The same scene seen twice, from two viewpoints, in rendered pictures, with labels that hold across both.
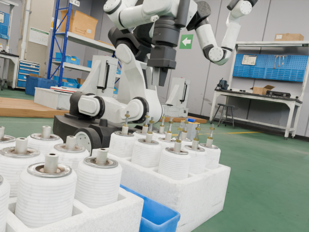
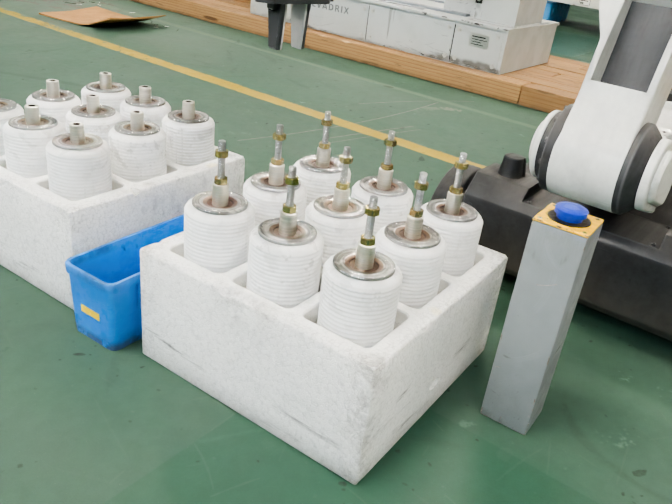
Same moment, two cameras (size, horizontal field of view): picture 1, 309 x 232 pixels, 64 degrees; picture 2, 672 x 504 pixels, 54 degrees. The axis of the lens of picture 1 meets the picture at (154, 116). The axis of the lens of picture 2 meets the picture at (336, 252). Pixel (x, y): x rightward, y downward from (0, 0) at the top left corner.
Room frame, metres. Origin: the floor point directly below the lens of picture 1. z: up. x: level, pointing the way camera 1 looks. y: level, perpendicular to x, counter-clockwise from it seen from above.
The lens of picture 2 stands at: (0.87, -0.92, 0.63)
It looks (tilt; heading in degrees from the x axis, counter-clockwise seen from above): 27 degrees down; 85
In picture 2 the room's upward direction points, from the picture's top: 7 degrees clockwise
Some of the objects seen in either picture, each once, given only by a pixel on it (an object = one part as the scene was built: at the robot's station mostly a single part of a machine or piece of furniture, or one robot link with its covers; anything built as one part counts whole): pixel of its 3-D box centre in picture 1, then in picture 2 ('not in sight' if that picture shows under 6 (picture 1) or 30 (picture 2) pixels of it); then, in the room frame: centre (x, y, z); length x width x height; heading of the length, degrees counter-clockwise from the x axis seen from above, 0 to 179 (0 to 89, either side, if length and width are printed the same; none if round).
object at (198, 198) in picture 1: (160, 181); (328, 303); (0.94, -0.06, 0.09); 0.39 x 0.39 x 0.18; 53
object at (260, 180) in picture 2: (148, 142); (275, 182); (0.85, 0.01, 0.25); 0.08 x 0.08 x 0.01
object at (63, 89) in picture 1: (63, 89); not in sight; (2.97, 1.12, 0.29); 0.30 x 0.30 x 0.06
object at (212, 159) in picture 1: (204, 168); (354, 328); (0.96, -0.23, 0.16); 0.10 x 0.10 x 0.18
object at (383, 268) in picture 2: (208, 146); (364, 265); (0.96, -0.23, 0.25); 0.08 x 0.08 x 0.01
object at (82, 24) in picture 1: (77, 26); not in sight; (5.97, 2.12, 1.70); 0.72 x 0.58 x 0.50; 144
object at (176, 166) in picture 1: (171, 178); (218, 261); (0.78, -0.09, 0.16); 0.10 x 0.10 x 0.18
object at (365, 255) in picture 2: (209, 143); (365, 255); (0.96, -0.23, 0.26); 0.02 x 0.02 x 0.03
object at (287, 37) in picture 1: (288, 39); not in sight; (5.16, -2.42, 1.96); 0.46 x 0.28 x 0.16; 47
